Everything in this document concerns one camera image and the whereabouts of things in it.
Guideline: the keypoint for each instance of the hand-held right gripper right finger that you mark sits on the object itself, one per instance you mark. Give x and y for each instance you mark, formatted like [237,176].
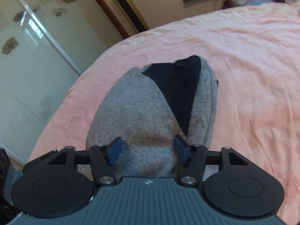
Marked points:
[181,148]

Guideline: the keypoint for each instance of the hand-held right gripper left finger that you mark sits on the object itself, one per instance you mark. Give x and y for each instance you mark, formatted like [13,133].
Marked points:
[114,151]

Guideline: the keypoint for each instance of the grey knitted sweater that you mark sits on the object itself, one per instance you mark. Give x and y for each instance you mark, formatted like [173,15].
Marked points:
[140,112]

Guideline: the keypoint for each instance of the navy garment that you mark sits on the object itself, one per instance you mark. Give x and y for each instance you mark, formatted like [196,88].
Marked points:
[175,84]

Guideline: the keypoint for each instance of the pink bed blanket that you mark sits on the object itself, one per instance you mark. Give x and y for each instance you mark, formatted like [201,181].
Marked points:
[246,75]

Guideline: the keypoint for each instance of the dark patterned cloth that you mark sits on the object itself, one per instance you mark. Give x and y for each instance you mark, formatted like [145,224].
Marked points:
[4,180]

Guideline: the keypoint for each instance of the flower-printed glass wardrobe door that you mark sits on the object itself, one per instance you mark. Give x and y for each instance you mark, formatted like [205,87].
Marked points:
[35,63]

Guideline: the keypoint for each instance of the gold tower fan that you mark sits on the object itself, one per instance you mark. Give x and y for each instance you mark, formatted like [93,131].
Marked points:
[126,4]

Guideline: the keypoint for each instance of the brown wooden door frame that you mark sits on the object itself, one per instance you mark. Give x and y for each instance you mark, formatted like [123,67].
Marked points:
[105,9]

